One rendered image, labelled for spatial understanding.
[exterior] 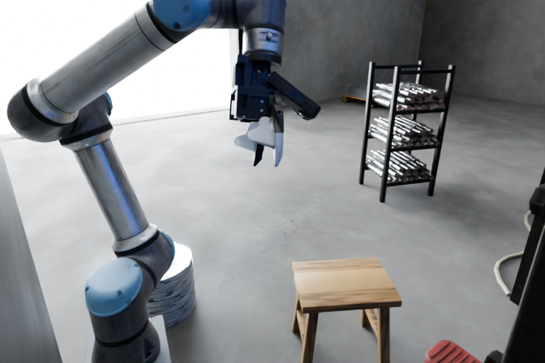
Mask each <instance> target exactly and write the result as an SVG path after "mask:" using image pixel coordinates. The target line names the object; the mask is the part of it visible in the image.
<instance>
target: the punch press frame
mask: <svg viewBox="0 0 545 363"><path fill-rule="evenodd" d="M540 221H541V217H539V216H536V215H534V220H533V223H532V226H531V229H530V234H529V236H528V239H527V243H526V248H525V250H524V253H523V256H522V259H521V264H520V267H519V269H518V273H517V277H516V280H515V283H514V286H513V290H512V294H511V297H510V299H509V300H510V301H512V302H513V303H514V304H516V305H518V306H519V303H520V300H521V296H522V294H523V290H524V287H525V285H526V281H527V277H528V275H529V272H530V268H531V264H532V262H533V259H534V255H535V251H536V249H537V246H538V243H539V238H540V236H541V233H542V231H543V226H542V225H541V223H540Z"/></svg>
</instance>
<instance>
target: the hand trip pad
mask: <svg viewBox="0 0 545 363"><path fill-rule="evenodd" d="M425 363H482V362H481V361H479V360H478V359H477V358H475V357H474V356H472V355H471V354H469V353H468V352H467V351H466V350H465V349H463V348H461V347H460V346H459V345H457V344H455V343H454V342H453V341H451V340H440V341H439V342H438V343H436V344H435V345H434V346H432V347H431V348H430V349H429V350H427V352H426V354H425Z"/></svg>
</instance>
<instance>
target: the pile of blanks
mask: <svg viewBox="0 0 545 363"><path fill-rule="evenodd" d="M195 303H196V295H195V275H194V270H193V259H192V260H191V264H190V266H189V267H188V268H187V269H186V270H185V271H184V272H183V273H182V274H181V275H179V276H178V277H176V278H174V279H172V280H169V281H167V282H164V283H162V282H160V283H159V284H158V285H157V287H156V289H155V290H154V291H153V293H152V295H151V296H150V298H149V299H148V301H147V305H146V306H147V311H148V318H153V317H156V316H159V315H162V316H163V319H164V324H165V329H168V328H171V327H173V326H174V324H175V326H176V325H178V324H179V323H181V322H182V321H184V320H185V319H186V318H187V317H188V316H189V315H190V314H191V312H192V311H193V309H194V308H195Z"/></svg>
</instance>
